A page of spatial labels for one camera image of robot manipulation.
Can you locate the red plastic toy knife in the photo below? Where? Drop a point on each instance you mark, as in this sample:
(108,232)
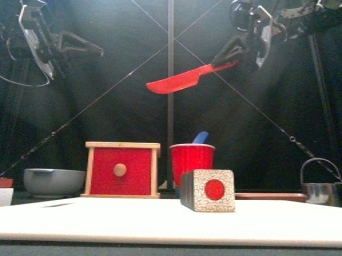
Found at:
(177,81)

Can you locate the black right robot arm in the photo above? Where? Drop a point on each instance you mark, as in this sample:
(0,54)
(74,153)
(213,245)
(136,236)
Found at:
(307,16)

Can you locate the toy sushi roll block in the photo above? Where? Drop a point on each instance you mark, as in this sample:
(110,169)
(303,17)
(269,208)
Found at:
(213,190)

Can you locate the blue plastic utensil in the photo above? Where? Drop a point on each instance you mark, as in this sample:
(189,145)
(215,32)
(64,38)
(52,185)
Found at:
(201,137)

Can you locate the red plastic cup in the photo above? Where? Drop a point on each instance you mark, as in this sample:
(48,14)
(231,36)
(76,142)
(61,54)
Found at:
(191,160)

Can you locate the wooden box with red drawer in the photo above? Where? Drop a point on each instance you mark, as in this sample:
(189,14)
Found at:
(120,170)

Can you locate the grey bowl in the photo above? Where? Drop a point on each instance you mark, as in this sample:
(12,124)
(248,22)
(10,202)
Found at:
(53,182)

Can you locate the pink plastic tray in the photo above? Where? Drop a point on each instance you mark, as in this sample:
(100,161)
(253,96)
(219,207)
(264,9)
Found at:
(271,197)

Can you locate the white cutting board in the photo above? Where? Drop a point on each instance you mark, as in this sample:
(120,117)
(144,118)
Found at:
(133,220)

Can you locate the vertical metal frame pole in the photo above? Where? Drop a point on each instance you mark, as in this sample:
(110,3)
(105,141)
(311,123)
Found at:
(171,110)

